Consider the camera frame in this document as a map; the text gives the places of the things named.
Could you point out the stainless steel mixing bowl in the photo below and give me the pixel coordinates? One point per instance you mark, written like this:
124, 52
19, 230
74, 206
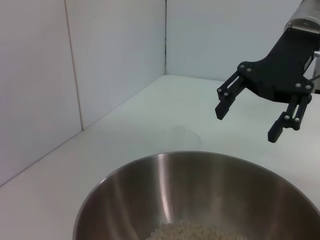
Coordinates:
200, 190

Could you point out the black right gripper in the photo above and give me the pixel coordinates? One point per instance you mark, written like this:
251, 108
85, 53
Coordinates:
280, 72

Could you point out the plastic cup of grains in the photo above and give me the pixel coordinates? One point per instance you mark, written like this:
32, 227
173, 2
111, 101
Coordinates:
195, 231

